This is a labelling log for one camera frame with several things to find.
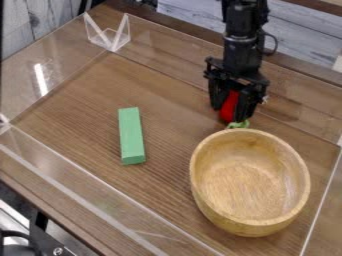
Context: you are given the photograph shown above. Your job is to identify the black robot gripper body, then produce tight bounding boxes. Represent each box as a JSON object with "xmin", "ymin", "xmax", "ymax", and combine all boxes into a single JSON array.
[{"xmin": 204, "ymin": 36, "xmax": 269, "ymax": 89}]

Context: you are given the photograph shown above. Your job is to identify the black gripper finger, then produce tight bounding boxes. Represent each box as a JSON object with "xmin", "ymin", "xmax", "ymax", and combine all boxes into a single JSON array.
[
  {"xmin": 233, "ymin": 87, "xmax": 265, "ymax": 122},
  {"xmin": 208, "ymin": 79, "xmax": 229, "ymax": 111}
]

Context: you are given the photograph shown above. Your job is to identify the red plush strawberry toy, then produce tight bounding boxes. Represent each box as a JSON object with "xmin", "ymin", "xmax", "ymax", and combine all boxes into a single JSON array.
[{"xmin": 219, "ymin": 90, "xmax": 249, "ymax": 129}]

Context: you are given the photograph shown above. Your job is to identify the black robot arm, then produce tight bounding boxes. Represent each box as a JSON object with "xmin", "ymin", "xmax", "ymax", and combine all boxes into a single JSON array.
[{"xmin": 204, "ymin": 0, "xmax": 277, "ymax": 123}]

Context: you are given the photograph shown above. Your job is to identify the wooden bowl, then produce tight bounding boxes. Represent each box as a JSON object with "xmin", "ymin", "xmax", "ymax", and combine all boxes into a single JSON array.
[{"xmin": 189, "ymin": 129, "xmax": 311, "ymax": 237}]

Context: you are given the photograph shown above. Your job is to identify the green rectangular block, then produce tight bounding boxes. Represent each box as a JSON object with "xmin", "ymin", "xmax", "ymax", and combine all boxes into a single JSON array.
[{"xmin": 117, "ymin": 107, "xmax": 145, "ymax": 165}]

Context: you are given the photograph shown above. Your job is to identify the clear acrylic tray wall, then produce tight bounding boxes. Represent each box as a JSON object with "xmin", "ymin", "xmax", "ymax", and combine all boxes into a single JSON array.
[{"xmin": 0, "ymin": 5, "xmax": 342, "ymax": 256}]

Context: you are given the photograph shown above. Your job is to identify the clear acrylic corner bracket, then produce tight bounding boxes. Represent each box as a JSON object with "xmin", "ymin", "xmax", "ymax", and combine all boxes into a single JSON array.
[{"xmin": 82, "ymin": 13, "xmax": 130, "ymax": 52}]

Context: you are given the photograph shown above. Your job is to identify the black table leg bracket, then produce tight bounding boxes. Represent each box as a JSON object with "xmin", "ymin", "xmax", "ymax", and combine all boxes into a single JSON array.
[{"xmin": 29, "ymin": 210, "xmax": 77, "ymax": 256}]

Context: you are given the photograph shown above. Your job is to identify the black cable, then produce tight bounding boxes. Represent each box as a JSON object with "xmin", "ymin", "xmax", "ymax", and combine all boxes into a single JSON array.
[{"xmin": 0, "ymin": 229, "xmax": 32, "ymax": 256}]

